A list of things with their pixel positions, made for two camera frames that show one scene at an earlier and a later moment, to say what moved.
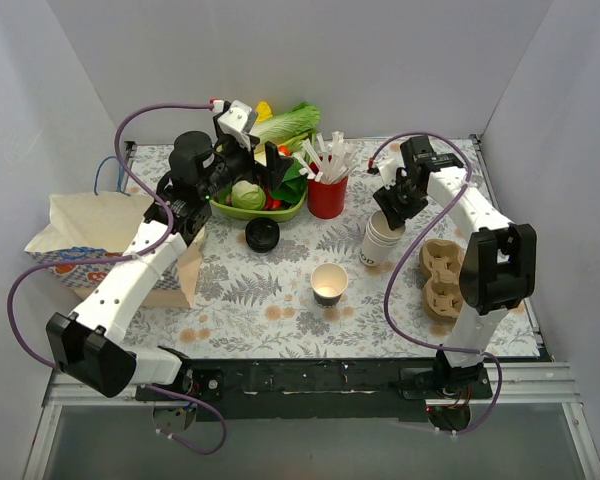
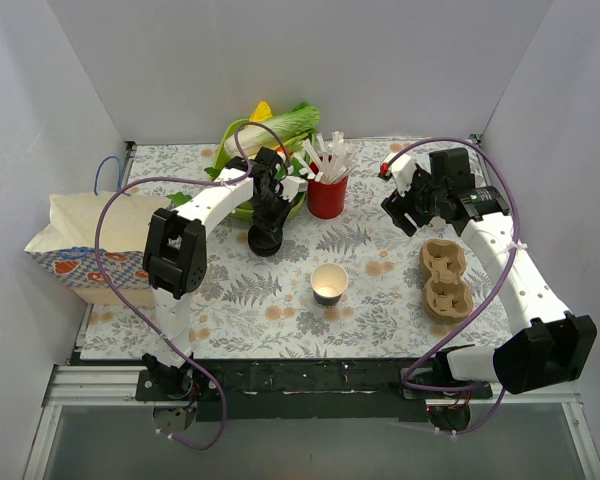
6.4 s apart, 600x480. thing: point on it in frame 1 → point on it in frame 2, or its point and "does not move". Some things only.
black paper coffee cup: [329, 282] does not move
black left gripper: [259, 154] → [271, 209]
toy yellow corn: [263, 112] does not move
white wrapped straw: [331, 164] does not move
